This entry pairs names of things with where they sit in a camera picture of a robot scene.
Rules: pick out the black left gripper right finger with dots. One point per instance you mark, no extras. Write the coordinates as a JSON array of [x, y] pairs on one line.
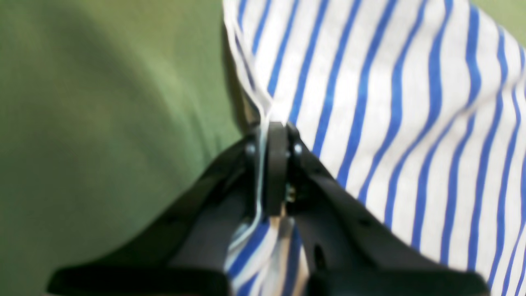
[[348, 251]]

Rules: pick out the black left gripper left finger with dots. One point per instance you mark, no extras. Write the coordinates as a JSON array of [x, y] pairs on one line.
[[183, 252]]

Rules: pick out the blue white striped t-shirt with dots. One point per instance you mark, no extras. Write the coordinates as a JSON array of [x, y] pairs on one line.
[[415, 107]]

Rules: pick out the green table cloth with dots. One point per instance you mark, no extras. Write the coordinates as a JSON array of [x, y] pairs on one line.
[[109, 110]]

